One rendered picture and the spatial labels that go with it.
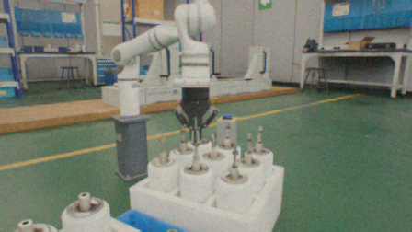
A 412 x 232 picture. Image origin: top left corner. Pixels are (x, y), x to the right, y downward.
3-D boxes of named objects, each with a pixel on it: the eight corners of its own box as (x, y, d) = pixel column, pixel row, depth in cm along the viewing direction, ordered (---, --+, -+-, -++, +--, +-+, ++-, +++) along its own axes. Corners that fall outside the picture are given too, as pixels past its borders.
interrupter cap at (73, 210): (59, 212, 54) (58, 208, 54) (89, 196, 60) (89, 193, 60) (80, 223, 50) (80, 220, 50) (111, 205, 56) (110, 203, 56)
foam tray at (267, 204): (132, 238, 83) (128, 188, 79) (192, 188, 116) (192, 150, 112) (248, 285, 65) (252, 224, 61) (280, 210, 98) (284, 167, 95)
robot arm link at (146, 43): (151, 24, 101) (165, 27, 109) (107, 48, 114) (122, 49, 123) (157, 47, 101) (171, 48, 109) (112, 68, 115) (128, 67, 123)
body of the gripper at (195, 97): (211, 81, 73) (211, 114, 75) (182, 81, 74) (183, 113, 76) (210, 84, 65) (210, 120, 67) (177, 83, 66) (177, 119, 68)
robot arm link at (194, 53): (173, 65, 65) (208, 65, 65) (172, 1, 62) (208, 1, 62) (177, 65, 72) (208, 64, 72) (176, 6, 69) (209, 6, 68)
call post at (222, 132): (215, 186, 118) (216, 120, 111) (222, 180, 124) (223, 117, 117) (230, 190, 114) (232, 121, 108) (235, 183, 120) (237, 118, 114)
